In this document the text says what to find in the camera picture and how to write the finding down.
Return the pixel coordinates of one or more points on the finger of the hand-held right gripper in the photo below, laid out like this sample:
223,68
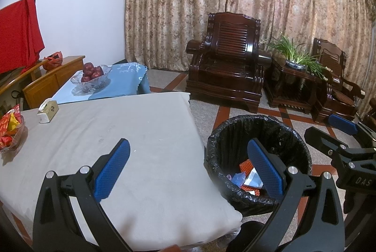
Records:
342,123
320,139

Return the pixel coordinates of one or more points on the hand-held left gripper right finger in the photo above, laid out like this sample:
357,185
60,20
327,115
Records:
265,169

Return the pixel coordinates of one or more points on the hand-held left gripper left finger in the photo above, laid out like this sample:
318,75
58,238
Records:
113,168

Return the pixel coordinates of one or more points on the trash bin with black liner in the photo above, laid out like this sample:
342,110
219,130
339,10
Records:
229,146

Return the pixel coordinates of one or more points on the dark wooden side table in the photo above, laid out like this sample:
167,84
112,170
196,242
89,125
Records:
290,87

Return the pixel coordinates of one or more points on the dark wooden armchair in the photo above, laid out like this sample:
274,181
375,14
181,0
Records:
226,78
332,61

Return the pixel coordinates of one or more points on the glass fruit bowl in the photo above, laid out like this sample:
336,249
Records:
91,87

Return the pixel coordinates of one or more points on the potted green plant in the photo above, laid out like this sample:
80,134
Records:
293,55

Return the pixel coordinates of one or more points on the tissue box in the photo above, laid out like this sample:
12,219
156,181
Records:
50,112

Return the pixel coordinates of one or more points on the blue tablecloth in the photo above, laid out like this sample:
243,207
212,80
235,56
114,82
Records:
126,75

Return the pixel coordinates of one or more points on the red apple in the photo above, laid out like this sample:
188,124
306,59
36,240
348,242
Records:
95,76
100,70
88,67
85,78

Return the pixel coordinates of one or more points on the glass snack dish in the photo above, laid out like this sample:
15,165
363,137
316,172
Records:
20,137

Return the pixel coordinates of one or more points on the wooden television cabinet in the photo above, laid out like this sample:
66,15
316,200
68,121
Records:
53,78

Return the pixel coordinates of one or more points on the yellow snack packet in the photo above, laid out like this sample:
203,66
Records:
13,121

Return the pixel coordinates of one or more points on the black television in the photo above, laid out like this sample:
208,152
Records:
8,77

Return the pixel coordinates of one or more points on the red cloth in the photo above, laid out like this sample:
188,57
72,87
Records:
17,34

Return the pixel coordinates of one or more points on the floral beige curtain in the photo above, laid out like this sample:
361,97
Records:
191,5

